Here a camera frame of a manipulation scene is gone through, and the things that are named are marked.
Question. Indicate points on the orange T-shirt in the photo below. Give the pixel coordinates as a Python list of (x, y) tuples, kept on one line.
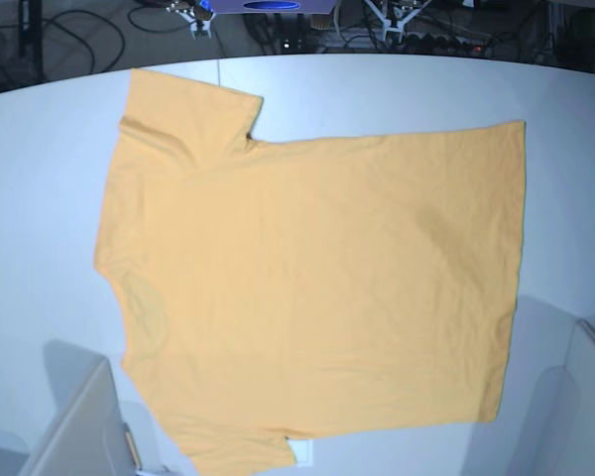
[(298, 290)]

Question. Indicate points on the orange pencil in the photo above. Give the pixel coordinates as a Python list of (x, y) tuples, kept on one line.
[(133, 449)]

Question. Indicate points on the black power strip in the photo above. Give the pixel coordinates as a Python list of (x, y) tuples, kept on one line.
[(440, 45)]

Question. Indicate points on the blue grey device box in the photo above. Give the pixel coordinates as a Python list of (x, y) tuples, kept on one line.
[(271, 6)]

